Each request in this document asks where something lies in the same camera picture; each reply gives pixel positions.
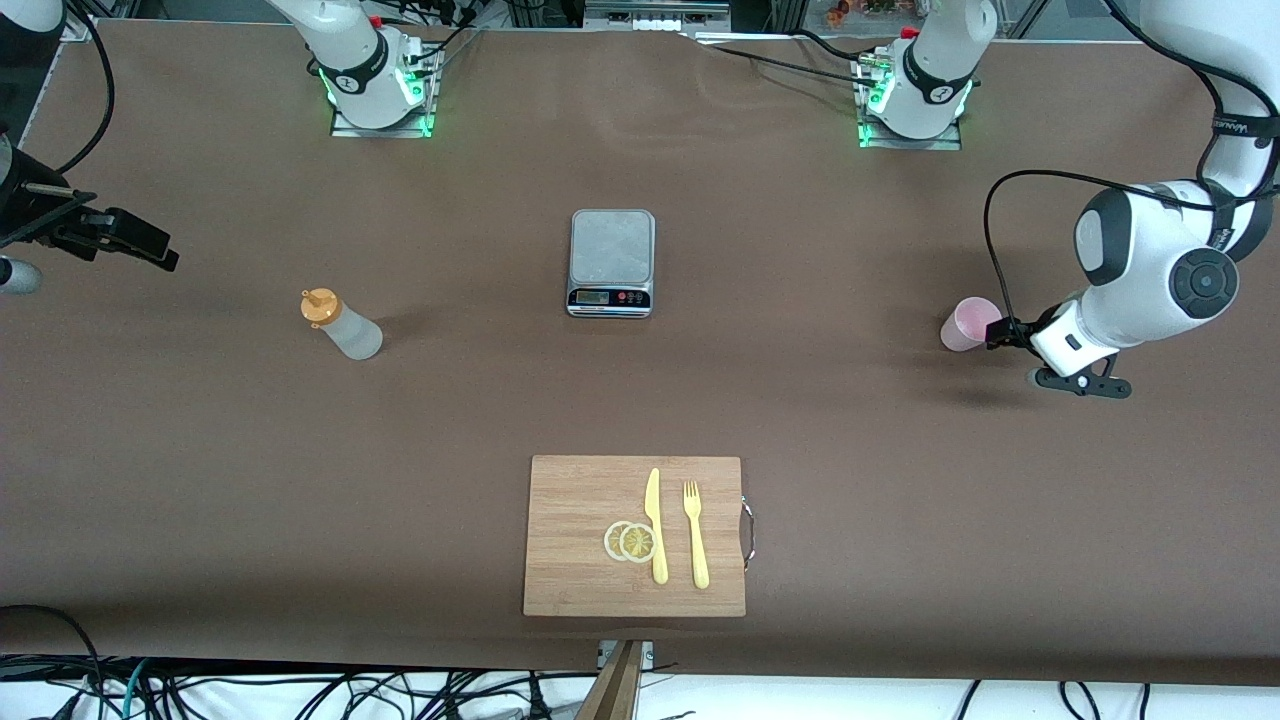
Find pink plastic cup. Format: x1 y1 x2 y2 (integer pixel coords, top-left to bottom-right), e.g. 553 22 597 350
940 296 1004 353

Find sauce bottle with orange cap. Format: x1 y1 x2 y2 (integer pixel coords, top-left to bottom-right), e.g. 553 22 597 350
300 288 384 361

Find orange background clutter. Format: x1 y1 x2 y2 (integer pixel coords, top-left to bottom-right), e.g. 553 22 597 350
825 0 926 23

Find yellow plastic fork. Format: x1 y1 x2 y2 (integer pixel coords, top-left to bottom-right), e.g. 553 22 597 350
682 480 711 590

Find yellow plastic knife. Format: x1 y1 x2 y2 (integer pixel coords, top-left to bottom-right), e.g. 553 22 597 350
644 467 669 586

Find silver digital kitchen scale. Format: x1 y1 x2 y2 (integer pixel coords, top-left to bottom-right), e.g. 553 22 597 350
566 208 657 320

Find wooden cutting board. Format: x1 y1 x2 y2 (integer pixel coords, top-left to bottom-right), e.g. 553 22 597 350
522 455 748 618

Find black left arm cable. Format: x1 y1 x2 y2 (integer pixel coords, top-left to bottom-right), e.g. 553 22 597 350
983 0 1233 323

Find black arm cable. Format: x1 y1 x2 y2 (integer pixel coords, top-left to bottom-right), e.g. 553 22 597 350
45 0 116 176
983 0 1233 323

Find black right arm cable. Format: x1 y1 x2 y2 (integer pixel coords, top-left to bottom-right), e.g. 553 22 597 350
45 0 116 176

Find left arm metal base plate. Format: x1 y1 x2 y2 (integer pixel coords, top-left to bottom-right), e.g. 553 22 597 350
858 55 963 151

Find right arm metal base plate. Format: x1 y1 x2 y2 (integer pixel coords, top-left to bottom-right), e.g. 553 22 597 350
330 45 439 139

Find black table cable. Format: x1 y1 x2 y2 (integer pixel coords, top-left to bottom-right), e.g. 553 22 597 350
700 30 881 86

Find black base cable bundle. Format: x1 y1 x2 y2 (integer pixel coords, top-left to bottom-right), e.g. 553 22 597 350
400 0 483 76

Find black floor cable loop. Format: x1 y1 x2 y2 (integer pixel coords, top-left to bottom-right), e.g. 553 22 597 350
0 603 106 720

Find teal floor cable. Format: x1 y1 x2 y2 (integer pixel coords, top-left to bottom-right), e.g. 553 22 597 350
118 658 153 720

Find wooden post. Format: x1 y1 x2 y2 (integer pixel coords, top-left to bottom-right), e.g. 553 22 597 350
578 640 643 720

